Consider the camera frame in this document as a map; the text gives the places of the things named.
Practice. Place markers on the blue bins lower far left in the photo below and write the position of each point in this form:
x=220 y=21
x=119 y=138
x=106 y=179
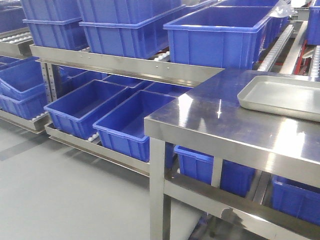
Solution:
x=22 y=89

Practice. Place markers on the white roller track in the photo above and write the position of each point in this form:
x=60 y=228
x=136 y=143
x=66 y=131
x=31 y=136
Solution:
x=272 y=56

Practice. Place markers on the steel shelf front rail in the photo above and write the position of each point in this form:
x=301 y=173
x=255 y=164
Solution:
x=144 y=69

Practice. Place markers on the blue bin upper far left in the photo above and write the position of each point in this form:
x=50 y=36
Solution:
x=55 y=24

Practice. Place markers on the steel table frame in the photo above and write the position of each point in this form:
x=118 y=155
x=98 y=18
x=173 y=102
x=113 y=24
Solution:
x=208 y=119

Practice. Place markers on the steel shelf rail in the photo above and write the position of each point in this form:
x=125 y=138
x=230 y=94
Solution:
x=144 y=69
x=96 y=149

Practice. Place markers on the blue bin lower left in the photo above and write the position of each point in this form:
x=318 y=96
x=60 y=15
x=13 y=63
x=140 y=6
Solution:
x=76 y=112

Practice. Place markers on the blue bin under table right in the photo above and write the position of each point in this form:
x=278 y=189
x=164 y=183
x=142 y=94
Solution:
x=296 y=199

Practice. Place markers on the steel divider rail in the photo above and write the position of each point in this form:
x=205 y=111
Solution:
x=290 y=64

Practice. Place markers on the blue bin front left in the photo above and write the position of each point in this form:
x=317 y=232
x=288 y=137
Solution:
x=221 y=36

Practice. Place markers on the blue bin rear left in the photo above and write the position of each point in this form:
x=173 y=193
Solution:
x=274 y=25

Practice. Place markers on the steel lower shelf rail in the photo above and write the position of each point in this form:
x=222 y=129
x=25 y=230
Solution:
x=96 y=149

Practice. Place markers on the blue bin lower middle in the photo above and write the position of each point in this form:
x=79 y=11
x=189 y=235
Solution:
x=122 y=129

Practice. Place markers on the grey plastic tray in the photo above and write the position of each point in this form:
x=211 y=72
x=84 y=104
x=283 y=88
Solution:
x=283 y=96

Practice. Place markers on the blue bin front right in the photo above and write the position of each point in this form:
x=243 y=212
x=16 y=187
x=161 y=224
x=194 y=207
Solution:
x=313 y=26

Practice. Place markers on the clear plastic bag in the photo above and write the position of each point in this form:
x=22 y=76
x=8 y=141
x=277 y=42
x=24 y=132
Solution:
x=281 y=9

